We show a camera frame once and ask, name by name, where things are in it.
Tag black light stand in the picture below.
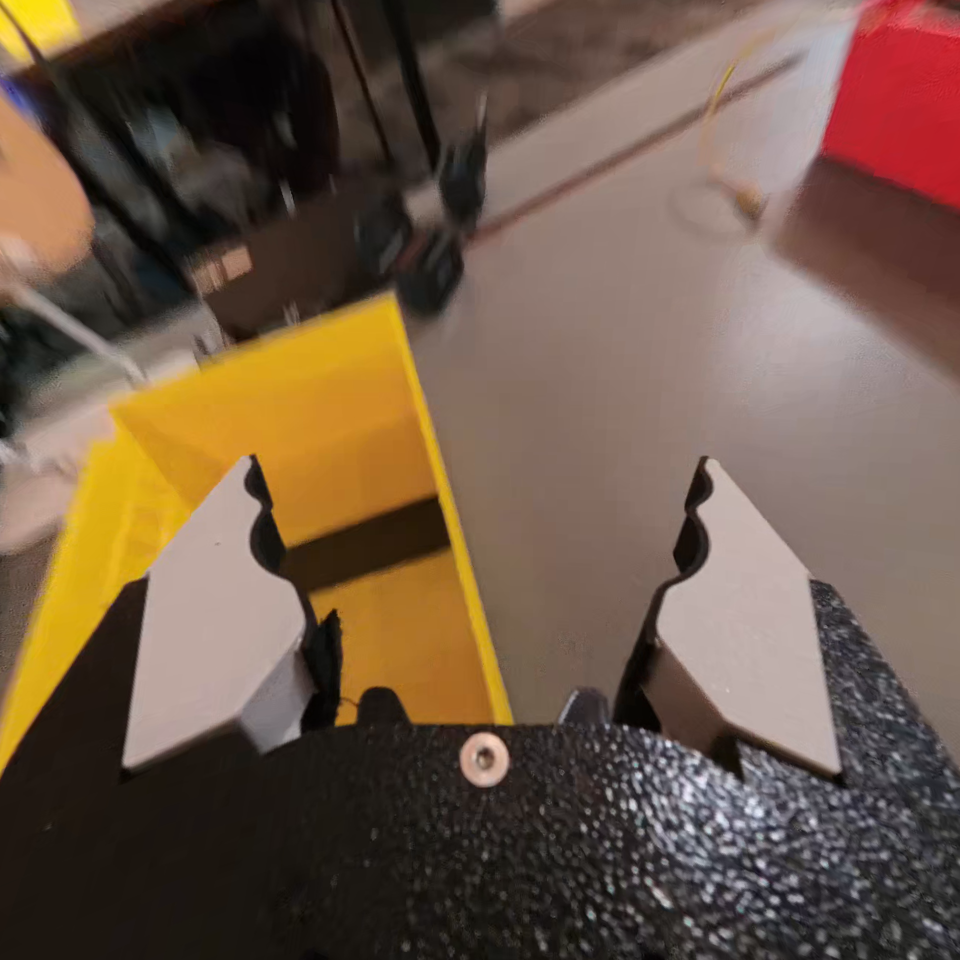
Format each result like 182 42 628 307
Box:
330 0 445 177

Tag yellow ethernet cable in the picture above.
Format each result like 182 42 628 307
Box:
671 37 781 241

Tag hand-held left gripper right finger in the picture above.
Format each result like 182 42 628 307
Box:
613 454 844 781

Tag yellow plastic bin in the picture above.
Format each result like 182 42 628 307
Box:
0 291 516 774

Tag small black device with screen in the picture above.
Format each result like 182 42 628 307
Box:
396 225 468 318

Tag red plastic bin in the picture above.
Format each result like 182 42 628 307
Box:
821 0 960 213

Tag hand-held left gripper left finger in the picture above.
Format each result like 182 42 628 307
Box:
120 453 345 774

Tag cardboard board on white stand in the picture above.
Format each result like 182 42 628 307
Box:
0 97 151 391

